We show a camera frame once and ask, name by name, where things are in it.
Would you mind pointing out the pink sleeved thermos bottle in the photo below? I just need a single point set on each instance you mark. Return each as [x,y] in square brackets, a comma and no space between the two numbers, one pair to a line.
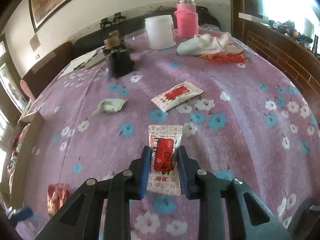
[187,18]

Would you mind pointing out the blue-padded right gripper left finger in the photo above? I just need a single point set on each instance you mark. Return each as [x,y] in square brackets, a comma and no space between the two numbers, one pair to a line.
[139,181]

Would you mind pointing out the black clamp on ledge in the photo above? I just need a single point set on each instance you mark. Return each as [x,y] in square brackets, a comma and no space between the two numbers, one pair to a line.
[118,17]
[104,23]

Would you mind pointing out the white red printed sachet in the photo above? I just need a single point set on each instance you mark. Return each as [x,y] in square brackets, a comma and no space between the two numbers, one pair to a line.
[165,158]

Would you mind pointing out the far black cork-top jar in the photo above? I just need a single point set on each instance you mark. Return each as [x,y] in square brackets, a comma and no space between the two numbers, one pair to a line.
[115,36]

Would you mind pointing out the shallow cardboard tray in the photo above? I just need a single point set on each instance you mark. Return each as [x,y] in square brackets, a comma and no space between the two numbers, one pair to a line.
[13,192]

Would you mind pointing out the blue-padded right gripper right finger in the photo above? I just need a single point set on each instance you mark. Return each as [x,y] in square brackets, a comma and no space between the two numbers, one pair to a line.
[187,169]

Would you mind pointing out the red patterned foil snack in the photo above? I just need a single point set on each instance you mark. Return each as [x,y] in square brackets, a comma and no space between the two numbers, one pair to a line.
[57,195]

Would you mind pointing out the olive notebook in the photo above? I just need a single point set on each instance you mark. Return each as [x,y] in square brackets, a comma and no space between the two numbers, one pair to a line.
[95,60]

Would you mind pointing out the black cork-top jar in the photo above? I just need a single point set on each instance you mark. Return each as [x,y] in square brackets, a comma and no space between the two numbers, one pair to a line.
[115,36]
[118,58]

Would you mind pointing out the white paper sheet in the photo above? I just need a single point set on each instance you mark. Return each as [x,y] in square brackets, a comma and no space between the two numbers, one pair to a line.
[78,63]

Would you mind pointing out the near black cork-top jar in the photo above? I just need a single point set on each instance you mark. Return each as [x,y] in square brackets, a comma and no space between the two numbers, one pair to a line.
[118,58]

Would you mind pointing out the red foil wrapper under cloth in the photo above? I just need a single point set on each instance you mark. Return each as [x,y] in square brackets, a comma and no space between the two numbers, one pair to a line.
[224,58]

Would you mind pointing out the black sofa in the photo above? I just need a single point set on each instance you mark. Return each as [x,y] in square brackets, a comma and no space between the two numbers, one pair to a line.
[125,27]

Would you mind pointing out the small wall plaque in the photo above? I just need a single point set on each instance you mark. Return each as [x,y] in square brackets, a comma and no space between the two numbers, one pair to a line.
[34,42]

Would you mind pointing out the white crumpled cloth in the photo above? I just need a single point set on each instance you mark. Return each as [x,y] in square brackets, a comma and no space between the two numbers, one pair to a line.
[207,45]

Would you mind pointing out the brown armchair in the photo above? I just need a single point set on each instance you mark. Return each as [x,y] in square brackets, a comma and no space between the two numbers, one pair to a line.
[42,73]

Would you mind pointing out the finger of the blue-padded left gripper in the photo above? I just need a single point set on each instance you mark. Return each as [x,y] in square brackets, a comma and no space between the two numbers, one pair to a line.
[20,214]

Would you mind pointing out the purple floral tablecloth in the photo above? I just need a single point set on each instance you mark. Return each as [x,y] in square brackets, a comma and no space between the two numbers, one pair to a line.
[245,120]

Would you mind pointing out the green white snack packet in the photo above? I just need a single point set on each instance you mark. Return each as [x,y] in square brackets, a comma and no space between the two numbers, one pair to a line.
[108,106]

